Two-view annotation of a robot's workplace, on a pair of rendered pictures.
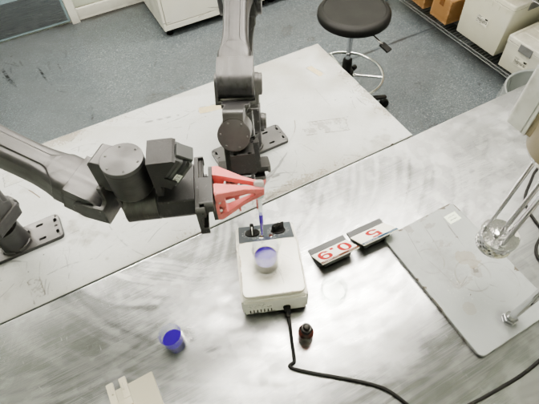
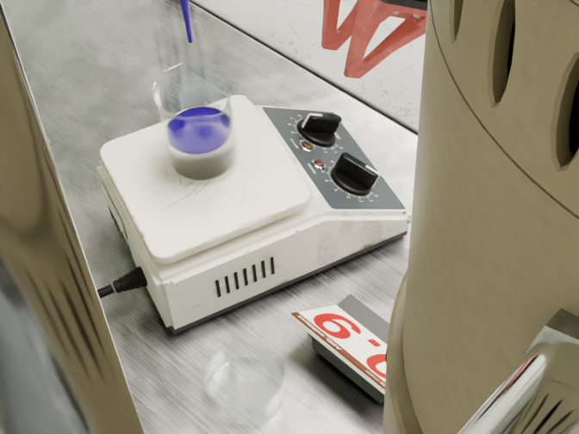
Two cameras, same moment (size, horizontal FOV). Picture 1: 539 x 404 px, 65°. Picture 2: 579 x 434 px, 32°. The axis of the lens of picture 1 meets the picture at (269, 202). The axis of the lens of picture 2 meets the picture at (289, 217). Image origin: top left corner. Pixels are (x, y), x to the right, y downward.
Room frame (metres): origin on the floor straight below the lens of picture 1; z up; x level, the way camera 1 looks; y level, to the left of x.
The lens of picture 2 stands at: (0.29, -0.47, 1.52)
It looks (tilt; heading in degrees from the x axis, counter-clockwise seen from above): 51 degrees down; 71
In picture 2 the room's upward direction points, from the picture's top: 4 degrees counter-clockwise
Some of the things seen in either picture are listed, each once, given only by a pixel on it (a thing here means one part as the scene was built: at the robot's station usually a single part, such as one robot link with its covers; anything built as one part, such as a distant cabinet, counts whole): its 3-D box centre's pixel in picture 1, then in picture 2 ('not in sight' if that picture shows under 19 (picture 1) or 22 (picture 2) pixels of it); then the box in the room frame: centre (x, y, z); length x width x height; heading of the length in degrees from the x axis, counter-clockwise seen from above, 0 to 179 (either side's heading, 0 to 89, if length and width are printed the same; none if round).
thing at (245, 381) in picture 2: (334, 288); (245, 382); (0.36, -0.12, 0.91); 0.06 x 0.06 x 0.02
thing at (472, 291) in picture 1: (464, 272); not in sight; (0.39, -0.40, 0.91); 0.30 x 0.20 x 0.01; 26
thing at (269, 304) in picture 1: (269, 265); (241, 201); (0.41, 0.01, 0.94); 0.22 x 0.13 x 0.08; 5
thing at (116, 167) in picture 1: (115, 179); not in sight; (0.39, 0.22, 1.27); 0.12 x 0.09 x 0.12; 70
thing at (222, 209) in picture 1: (233, 187); not in sight; (0.40, 0.05, 1.23); 0.09 x 0.07 x 0.07; 94
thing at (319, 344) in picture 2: (333, 249); (368, 342); (0.45, -0.13, 0.92); 0.09 x 0.06 x 0.04; 113
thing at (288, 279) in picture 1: (270, 266); (203, 173); (0.38, 0.00, 0.98); 0.12 x 0.12 x 0.01; 5
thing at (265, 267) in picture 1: (266, 254); (201, 126); (0.39, 0.01, 1.02); 0.06 x 0.05 x 0.08; 111
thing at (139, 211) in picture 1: (143, 199); not in sight; (0.38, 0.19, 1.24); 0.07 x 0.06 x 0.07; 94
